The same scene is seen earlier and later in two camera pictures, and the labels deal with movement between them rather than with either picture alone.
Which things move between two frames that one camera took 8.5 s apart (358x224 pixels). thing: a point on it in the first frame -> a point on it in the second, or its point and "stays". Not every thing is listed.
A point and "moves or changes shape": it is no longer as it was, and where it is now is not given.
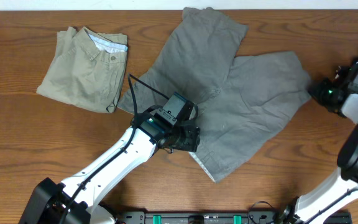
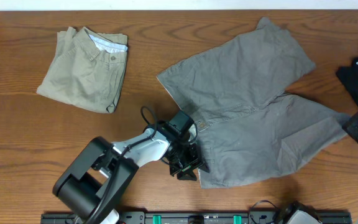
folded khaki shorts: (87, 70) stays
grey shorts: (243, 102) moves or changes shape
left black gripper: (194, 140) -> (197, 162)
